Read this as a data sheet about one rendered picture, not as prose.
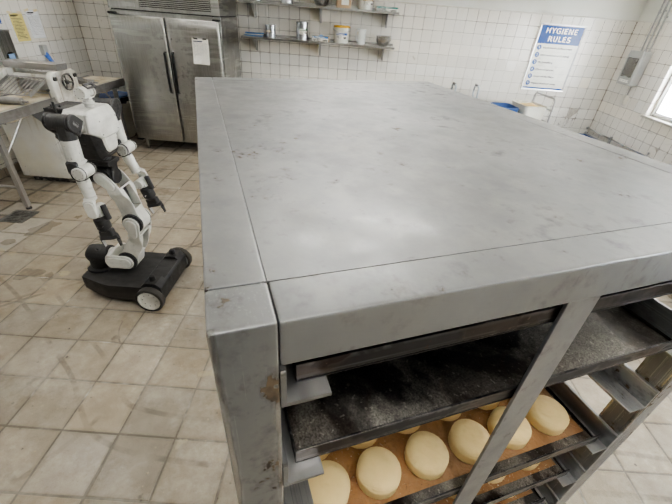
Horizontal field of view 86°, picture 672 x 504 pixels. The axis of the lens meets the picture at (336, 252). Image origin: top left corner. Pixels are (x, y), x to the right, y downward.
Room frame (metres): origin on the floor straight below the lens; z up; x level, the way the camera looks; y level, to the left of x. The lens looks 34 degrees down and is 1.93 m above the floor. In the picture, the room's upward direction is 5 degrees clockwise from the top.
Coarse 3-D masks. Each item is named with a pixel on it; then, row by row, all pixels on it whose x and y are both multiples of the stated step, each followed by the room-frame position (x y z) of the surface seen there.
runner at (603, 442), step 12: (564, 384) 0.33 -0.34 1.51; (564, 396) 0.33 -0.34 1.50; (576, 396) 0.32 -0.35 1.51; (576, 408) 0.31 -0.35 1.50; (588, 408) 0.30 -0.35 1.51; (588, 420) 0.29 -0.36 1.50; (600, 420) 0.28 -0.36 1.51; (600, 432) 0.27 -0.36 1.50; (612, 432) 0.27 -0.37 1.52; (588, 444) 0.26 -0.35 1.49; (600, 444) 0.26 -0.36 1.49
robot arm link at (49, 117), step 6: (48, 114) 1.96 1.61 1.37; (54, 114) 1.96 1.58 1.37; (60, 114) 1.97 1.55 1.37; (66, 114) 1.98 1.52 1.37; (48, 120) 1.93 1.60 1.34; (54, 120) 1.93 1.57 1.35; (60, 120) 1.93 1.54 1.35; (48, 126) 1.93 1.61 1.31; (54, 126) 1.93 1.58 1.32; (60, 126) 1.93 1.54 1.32; (60, 132) 1.93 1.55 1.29; (66, 132) 1.94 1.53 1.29; (60, 138) 1.93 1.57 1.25; (66, 138) 1.93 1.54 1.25; (72, 138) 1.95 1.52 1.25
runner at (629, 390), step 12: (600, 372) 0.30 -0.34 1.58; (612, 372) 0.30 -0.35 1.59; (624, 372) 0.29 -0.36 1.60; (636, 372) 0.29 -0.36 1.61; (600, 384) 0.29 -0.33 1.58; (612, 384) 0.29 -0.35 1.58; (624, 384) 0.29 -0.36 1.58; (636, 384) 0.28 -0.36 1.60; (648, 384) 0.27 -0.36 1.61; (612, 396) 0.27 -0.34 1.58; (624, 396) 0.27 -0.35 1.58; (636, 396) 0.27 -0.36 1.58; (648, 396) 0.26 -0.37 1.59; (624, 408) 0.26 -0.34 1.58; (636, 408) 0.26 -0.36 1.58
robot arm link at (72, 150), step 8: (64, 144) 1.93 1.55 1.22; (72, 144) 1.94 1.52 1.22; (64, 152) 1.93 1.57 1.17; (72, 152) 1.93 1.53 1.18; (80, 152) 1.97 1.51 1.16; (72, 160) 1.93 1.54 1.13; (80, 160) 1.95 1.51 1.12; (72, 168) 1.91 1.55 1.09; (80, 168) 1.92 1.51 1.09; (96, 168) 2.03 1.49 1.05; (80, 176) 1.90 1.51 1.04
